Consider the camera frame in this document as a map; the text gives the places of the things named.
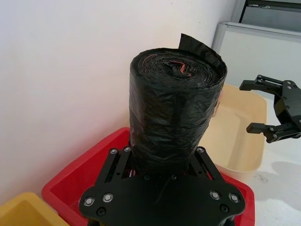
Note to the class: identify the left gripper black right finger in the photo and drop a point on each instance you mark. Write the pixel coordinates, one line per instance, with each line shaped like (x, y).
(207, 164)

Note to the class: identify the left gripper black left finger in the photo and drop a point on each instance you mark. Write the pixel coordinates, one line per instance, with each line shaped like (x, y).
(112, 164)

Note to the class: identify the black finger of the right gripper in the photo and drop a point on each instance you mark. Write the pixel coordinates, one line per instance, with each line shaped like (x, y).
(261, 84)
(274, 133)

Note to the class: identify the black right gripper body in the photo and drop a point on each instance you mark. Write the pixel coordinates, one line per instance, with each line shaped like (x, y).
(290, 106)

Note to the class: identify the black trash bag roll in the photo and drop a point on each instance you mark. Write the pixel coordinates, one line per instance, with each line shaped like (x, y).
(169, 113)

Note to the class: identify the pale grey partition panel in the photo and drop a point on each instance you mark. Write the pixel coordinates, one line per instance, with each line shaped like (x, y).
(254, 54)

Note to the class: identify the red plastic bin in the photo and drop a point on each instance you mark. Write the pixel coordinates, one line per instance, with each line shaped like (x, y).
(77, 174)

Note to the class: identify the cream plastic bin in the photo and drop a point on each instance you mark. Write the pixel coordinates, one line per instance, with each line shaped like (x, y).
(237, 131)

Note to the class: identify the dark framed window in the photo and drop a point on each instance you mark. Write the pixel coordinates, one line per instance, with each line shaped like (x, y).
(270, 13)

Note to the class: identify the yellow plastic bin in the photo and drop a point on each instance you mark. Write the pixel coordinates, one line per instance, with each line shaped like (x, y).
(21, 209)

